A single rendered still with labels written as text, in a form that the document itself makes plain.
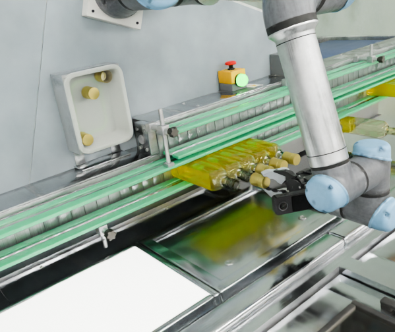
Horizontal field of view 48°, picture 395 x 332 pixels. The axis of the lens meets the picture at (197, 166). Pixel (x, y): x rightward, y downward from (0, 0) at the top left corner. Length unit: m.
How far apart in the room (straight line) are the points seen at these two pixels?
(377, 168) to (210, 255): 0.45
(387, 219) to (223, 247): 0.41
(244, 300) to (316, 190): 0.29
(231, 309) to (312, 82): 0.48
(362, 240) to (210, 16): 0.88
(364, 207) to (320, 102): 0.27
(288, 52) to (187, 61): 0.72
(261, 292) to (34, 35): 0.86
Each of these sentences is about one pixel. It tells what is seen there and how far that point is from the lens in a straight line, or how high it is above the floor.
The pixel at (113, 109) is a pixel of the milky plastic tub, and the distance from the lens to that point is 1.35.
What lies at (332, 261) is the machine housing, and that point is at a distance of 1.14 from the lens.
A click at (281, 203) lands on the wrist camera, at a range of 1.06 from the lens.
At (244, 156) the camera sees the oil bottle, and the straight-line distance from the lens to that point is 1.31.
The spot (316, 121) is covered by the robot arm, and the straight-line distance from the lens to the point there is 0.85.
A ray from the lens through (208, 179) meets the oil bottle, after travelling 1.23.
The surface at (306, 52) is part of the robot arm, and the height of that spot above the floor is 1.44.
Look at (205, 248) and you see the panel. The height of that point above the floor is 1.15.
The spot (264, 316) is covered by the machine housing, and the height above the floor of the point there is 1.42.
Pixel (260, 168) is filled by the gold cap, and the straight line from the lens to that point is 1.26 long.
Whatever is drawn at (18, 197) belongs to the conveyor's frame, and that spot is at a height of 0.83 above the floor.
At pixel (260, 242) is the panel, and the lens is 1.17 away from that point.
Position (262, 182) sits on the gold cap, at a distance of 1.18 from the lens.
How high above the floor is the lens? 1.95
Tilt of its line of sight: 48 degrees down
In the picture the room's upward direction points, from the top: 108 degrees clockwise
